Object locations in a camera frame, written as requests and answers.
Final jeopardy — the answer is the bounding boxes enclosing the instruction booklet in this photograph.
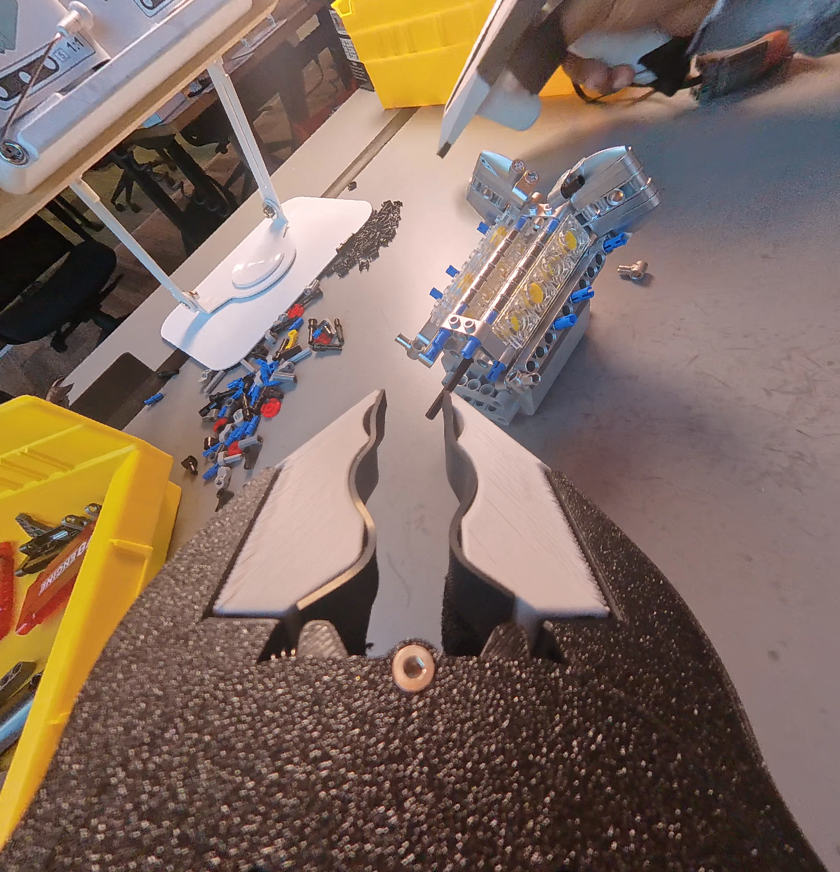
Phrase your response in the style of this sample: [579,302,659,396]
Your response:
[0,0,203,113]

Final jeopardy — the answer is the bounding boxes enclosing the pile of black pins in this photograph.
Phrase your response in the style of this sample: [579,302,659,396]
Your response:
[318,201,406,282]

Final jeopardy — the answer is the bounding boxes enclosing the person's right hand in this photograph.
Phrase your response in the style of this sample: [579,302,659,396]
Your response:
[557,0,721,99]

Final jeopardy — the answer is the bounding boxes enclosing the black desk divider strip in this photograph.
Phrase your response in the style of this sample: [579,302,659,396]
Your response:
[69,352,178,431]

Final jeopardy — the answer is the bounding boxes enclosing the black and red brick parts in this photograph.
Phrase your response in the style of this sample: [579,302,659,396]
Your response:
[0,502,105,767]

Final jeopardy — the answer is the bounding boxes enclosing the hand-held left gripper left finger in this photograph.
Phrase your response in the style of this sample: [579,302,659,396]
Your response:
[212,391,390,622]

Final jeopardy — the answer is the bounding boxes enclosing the white booklet stand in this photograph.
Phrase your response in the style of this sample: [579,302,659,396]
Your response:
[0,0,375,372]

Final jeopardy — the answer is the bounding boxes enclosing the black swivel chair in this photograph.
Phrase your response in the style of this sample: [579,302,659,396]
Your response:
[0,218,123,358]

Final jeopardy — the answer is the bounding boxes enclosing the pile of colourful brick parts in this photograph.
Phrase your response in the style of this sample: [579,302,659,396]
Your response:
[141,280,347,500]

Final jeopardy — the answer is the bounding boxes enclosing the yellow plastic crate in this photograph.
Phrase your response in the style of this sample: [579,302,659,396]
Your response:
[332,0,587,110]

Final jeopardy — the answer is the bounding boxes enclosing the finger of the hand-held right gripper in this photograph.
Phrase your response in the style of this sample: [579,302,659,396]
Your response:
[438,0,573,158]

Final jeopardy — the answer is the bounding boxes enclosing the grey brick engine model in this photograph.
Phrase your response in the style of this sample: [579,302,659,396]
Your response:
[397,144,662,423]

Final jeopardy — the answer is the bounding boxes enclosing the yellow plastic bin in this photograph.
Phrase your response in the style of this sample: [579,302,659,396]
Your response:
[0,396,184,862]

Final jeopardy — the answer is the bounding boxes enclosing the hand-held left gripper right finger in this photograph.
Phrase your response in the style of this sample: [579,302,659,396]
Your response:
[441,393,618,649]

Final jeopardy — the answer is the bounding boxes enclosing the red printed brick panel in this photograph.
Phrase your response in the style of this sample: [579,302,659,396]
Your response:
[15,536,97,636]

